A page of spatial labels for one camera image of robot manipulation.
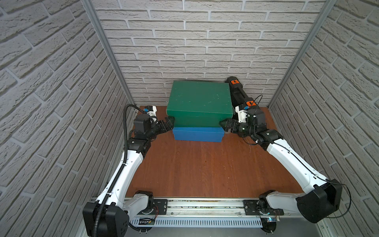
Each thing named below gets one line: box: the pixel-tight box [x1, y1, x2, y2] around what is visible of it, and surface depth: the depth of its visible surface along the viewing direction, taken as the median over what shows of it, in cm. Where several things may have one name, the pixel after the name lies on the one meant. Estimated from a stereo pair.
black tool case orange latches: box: [225, 76, 260, 109], surface depth 94 cm
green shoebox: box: [165, 80, 233, 128], surface depth 75 cm
